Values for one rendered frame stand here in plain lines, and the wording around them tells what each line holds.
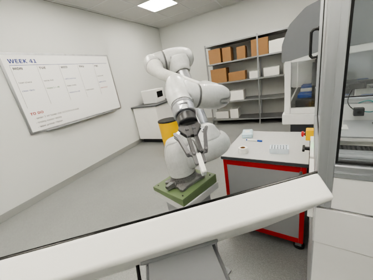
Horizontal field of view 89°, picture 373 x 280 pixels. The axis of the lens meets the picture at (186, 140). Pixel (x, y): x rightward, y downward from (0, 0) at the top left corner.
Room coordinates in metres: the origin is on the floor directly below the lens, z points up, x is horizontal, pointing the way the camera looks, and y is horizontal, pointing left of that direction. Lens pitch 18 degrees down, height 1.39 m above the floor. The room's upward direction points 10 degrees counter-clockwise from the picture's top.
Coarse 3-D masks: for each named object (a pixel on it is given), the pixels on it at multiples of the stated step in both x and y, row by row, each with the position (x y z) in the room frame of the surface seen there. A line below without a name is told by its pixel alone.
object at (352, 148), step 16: (368, 0) 0.45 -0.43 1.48; (368, 16) 0.45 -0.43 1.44; (352, 32) 0.46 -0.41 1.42; (368, 32) 0.45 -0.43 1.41; (352, 48) 0.46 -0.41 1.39; (368, 48) 0.44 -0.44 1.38; (352, 64) 0.46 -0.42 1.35; (368, 64) 0.44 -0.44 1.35; (352, 80) 0.46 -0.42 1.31; (368, 80) 0.44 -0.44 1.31; (352, 96) 0.45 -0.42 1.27; (368, 96) 0.44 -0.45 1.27; (352, 112) 0.45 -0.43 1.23; (368, 112) 0.44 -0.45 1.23; (352, 128) 0.45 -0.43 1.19; (368, 128) 0.43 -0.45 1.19; (352, 144) 0.45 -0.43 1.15; (368, 144) 0.43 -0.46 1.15; (352, 160) 0.45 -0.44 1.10; (368, 160) 0.43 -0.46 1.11
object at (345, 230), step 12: (324, 216) 0.46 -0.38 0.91; (336, 216) 0.44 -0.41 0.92; (348, 216) 0.43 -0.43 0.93; (360, 216) 0.42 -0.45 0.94; (372, 216) 0.41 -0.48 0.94; (312, 228) 0.50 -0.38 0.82; (324, 228) 0.46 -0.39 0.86; (336, 228) 0.44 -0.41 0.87; (348, 228) 0.43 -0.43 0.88; (360, 228) 0.41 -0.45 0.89; (372, 228) 0.40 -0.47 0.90; (312, 240) 0.48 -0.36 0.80; (324, 240) 0.46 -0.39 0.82; (336, 240) 0.44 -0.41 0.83; (348, 240) 0.43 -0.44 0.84; (360, 240) 0.41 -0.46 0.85; (372, 240) 0.40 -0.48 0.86; (360, 252) 0.41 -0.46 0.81; (372, 252) 0.39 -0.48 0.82
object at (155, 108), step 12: (144, 96) 4.69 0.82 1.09; (156, 96) 4.57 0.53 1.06; (132, 108) 4.53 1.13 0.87; (144, 108) 4.39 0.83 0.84; (156, 108) 4.25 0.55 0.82; (168, 108) 4.68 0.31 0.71; (144, 120) 4.43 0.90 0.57; (156, 120) 4.27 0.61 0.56; (144, 132) 4.47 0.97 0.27; (156, 132) 4.30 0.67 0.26
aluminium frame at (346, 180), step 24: (336, 0) 0.47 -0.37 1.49; (336, 24) 0.47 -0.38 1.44; (336, 48) 0.47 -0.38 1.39; (336, 72) 0.46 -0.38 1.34; (336, 96) 0.46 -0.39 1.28; (336, 120) 0.46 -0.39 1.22; (336, 144) 0.46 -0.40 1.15; (336, 168) 0.45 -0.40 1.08; (360, 168) 0.42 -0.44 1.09; (336, 192) 0.45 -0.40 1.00; (360, 192) 0.42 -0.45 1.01
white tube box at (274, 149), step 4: (272, 144) 1.31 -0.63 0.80; (276, 144) 1.30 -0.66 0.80; (280, 144) 1.29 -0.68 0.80; (272, 148) 1.26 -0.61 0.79; (276, 148) 1.24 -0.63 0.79; (280, 148) 1.23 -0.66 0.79; (284, 148) 1.22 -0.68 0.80; (288, 148) 1.21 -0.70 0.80; (272, 152) 1.24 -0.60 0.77; (276, 152) 1.23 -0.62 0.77; (280, 152) 1.21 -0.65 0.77; (284, 152) 1.20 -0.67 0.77; (288, 152) 1.19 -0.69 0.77
